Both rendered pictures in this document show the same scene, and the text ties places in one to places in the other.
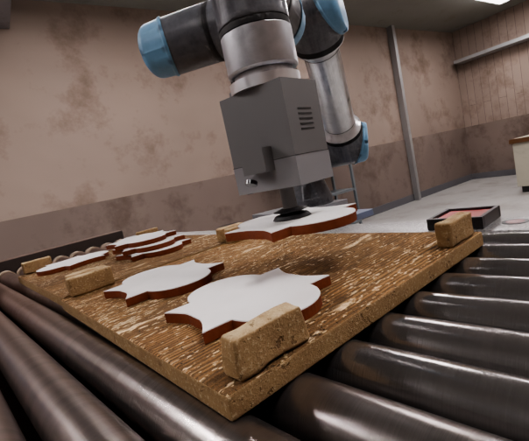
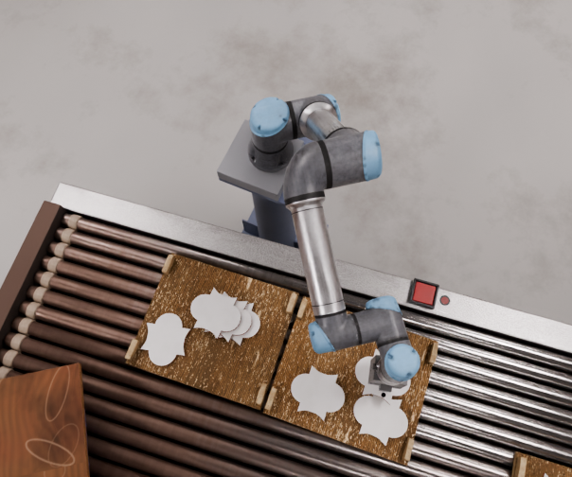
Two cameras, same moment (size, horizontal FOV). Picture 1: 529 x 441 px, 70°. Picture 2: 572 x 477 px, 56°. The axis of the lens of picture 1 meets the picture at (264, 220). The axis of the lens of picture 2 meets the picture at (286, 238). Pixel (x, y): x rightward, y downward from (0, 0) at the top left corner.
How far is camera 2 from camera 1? 1.54 m
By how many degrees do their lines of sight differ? 66
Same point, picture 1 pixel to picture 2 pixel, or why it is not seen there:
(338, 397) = (422, 451)
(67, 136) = not seen: outside the picture
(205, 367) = (393, 456)
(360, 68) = not seen: outside the picture
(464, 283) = (436, 381)
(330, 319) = (413, 427)
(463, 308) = (437, 401)
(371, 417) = (430, 455)
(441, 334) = (436, 419)
